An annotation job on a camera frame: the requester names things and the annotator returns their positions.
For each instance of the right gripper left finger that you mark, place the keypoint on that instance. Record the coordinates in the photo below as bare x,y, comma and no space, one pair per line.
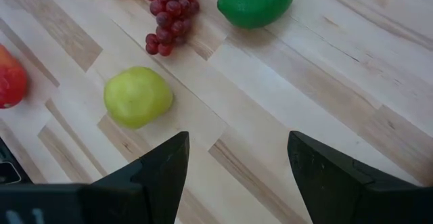
162,176

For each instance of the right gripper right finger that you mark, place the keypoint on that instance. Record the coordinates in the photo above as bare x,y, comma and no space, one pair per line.
324,183

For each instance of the yellow-green apple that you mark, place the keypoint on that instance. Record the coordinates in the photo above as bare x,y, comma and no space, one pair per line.
137,97

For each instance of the red-orange mango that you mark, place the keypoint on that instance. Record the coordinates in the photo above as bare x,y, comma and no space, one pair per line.
11,78

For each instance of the green lime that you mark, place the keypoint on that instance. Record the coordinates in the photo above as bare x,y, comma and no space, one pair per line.
257,0

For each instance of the red grape bunch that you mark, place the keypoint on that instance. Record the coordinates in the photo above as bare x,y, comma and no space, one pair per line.
169,11

